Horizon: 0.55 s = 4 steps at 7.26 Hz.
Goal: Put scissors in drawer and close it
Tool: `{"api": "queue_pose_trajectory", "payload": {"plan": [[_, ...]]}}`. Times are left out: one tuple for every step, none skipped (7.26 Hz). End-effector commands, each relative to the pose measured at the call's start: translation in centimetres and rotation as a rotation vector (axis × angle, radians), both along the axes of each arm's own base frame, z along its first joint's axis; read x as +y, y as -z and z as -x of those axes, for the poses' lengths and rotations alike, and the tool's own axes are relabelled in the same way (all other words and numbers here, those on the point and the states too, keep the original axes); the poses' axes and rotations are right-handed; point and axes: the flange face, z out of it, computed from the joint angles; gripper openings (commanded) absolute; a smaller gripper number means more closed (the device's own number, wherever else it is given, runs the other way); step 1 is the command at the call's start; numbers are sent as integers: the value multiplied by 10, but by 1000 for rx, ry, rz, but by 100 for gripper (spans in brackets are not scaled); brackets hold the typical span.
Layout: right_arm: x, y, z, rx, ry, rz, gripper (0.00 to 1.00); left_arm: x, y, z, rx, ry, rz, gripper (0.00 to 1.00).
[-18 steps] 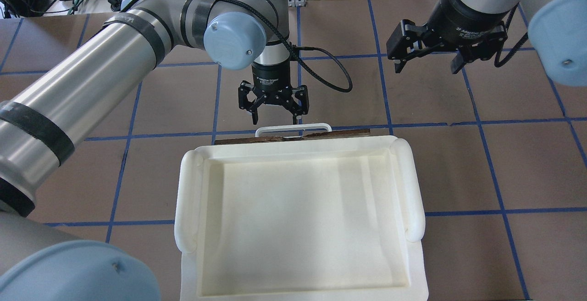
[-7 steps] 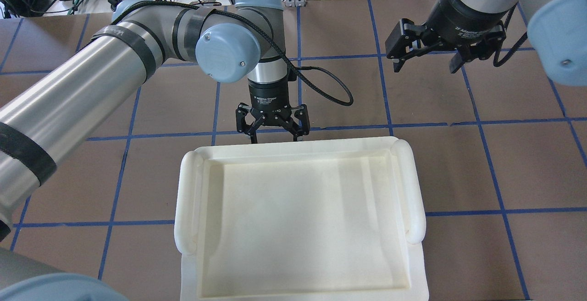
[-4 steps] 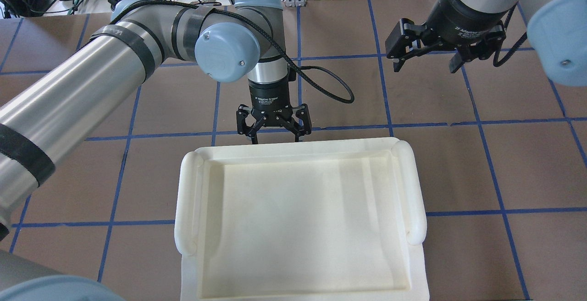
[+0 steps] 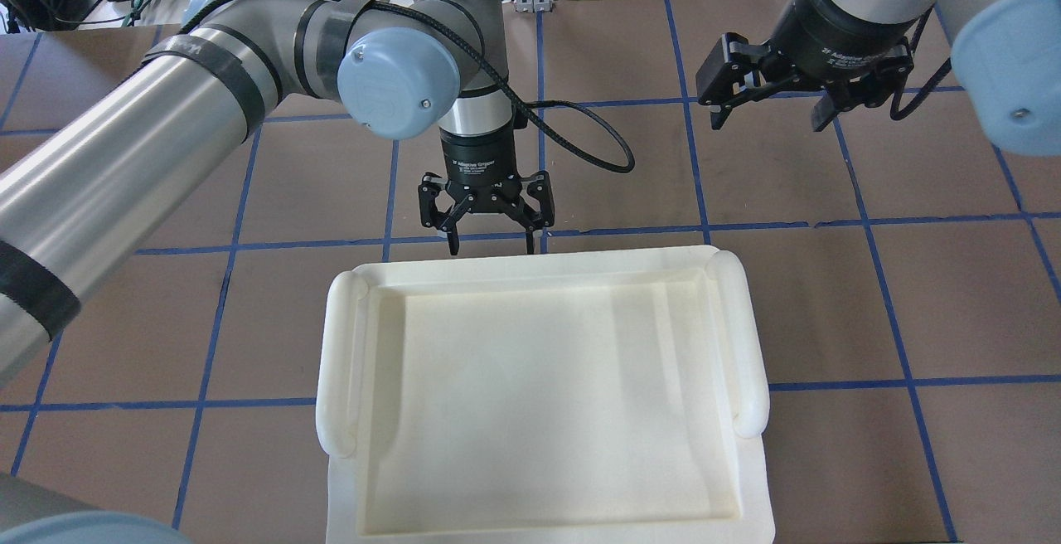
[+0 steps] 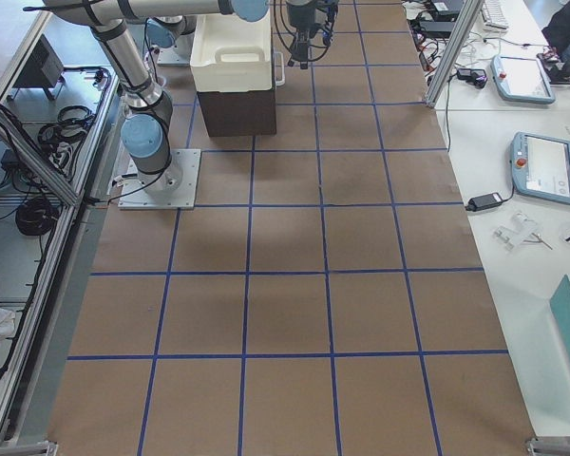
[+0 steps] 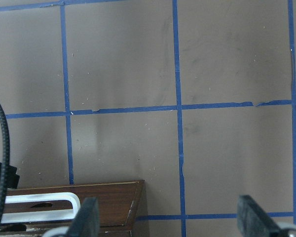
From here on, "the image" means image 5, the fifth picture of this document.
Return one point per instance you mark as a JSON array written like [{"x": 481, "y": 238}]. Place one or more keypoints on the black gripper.
[{"x": 298, "y": 18}]

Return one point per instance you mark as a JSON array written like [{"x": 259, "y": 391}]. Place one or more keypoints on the white drawer handle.
[{"x": 280, "y": 76}]

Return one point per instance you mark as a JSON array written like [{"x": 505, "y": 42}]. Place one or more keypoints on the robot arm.
[
  {"x": 145, "y": 133},
  {"x": 309, "y": 18}
]

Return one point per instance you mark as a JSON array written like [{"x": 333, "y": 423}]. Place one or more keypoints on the white plastic tray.
[{"x": 231, "y": 55}]

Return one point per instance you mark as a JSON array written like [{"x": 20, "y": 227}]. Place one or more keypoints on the blue teach pendant far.
[{"x": 521, "y": 80}]

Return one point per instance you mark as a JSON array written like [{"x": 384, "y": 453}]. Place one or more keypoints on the blue teach pendant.
[
  {"x": 540, "y": 167},
  {"x": 521, "y": 80}
]

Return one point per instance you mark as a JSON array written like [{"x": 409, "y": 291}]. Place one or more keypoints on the black power brick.
[{"x": 484, "y": 202}]

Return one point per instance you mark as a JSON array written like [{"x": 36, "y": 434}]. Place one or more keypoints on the blue teach pendant near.
[{"x": 540, "y": 167}]

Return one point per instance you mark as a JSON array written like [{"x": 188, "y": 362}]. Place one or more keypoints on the aluminium frame post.
[{"x": 458, "y": 36}]

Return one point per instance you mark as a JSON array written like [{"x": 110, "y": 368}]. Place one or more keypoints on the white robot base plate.
[{"x": 176, "y": 188}]

